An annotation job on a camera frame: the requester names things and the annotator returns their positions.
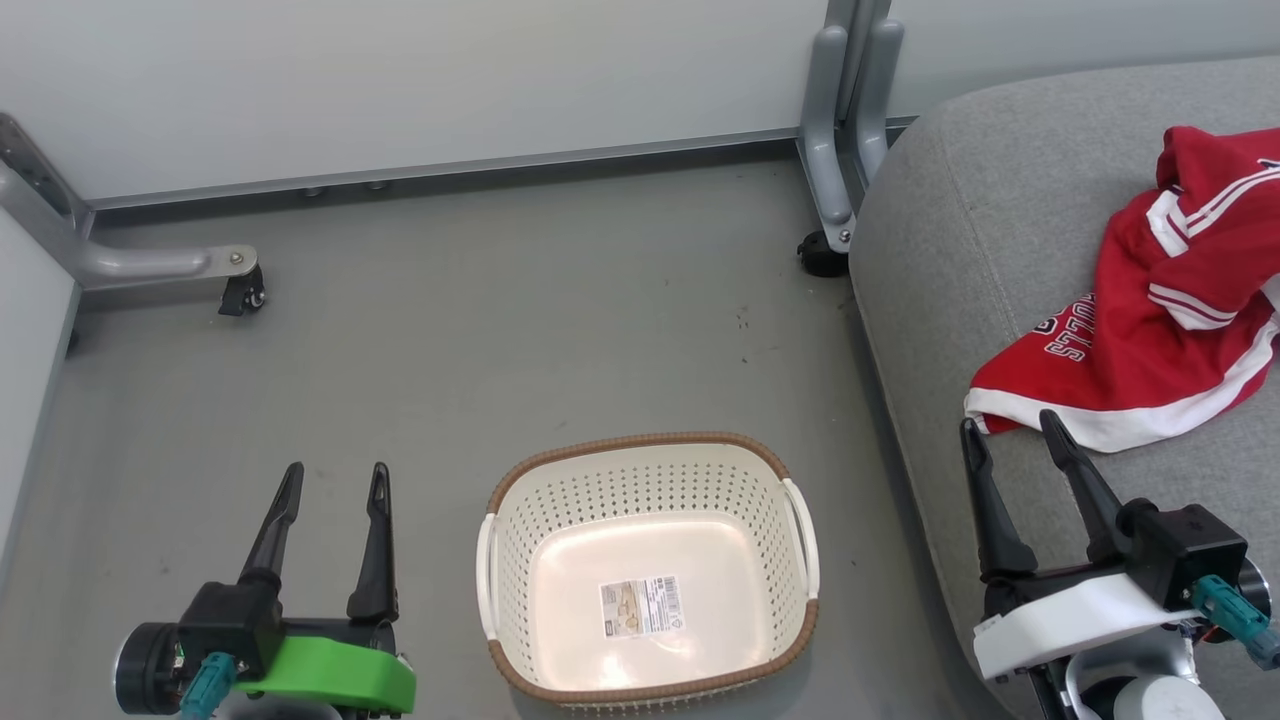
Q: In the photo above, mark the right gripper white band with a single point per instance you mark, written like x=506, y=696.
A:
x=1070, y=615

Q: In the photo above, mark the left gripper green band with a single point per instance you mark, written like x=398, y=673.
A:
x=340, y=675

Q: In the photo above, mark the red sports jersey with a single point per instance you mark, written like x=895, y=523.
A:
x=1130, y=350

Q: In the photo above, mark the cream perforated laundry basket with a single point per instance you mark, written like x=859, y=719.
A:
x=650, y=560

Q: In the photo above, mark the black caster wheel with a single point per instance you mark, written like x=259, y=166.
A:
x=822, y=256
x=243, y=292

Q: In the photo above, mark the grey fabric sofa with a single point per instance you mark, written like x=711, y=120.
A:
x=960, y=250

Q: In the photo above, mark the white paper label sticker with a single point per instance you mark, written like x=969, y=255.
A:
x=641, y=606

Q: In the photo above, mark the grey partition foot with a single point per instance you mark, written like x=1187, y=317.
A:
x=880, y=80
x=150, y=262
x=822, y=150

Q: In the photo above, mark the white partition panel grey edge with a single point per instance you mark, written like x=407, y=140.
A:
x=25, y=350

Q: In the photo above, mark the wide white partition panel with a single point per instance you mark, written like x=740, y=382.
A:
x=400, y=80

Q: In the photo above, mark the white partition panel behind sofa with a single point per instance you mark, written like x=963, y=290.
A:
x=1080, y=40

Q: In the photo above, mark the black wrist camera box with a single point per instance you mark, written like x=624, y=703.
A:
x=225, y=620
x=1190, y=555

